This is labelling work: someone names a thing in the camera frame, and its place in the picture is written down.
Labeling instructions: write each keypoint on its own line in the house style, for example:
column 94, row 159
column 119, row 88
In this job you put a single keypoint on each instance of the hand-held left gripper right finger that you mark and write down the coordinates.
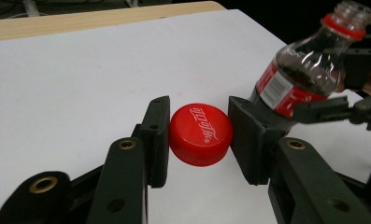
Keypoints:
column 251, row 146

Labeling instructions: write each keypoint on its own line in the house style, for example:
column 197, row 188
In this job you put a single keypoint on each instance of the wooden table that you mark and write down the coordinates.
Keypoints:
column 80, row 20

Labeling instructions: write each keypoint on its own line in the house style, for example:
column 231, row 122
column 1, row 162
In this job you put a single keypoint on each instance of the cola bottle with red label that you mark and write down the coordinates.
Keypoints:
column 311, row 68

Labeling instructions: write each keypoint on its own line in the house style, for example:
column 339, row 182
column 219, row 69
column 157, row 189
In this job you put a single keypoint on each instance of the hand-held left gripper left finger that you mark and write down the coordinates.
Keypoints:
column 156, row 140

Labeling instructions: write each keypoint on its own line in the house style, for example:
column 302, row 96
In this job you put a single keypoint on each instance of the red bottle cap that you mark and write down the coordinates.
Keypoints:
column 200, row 133

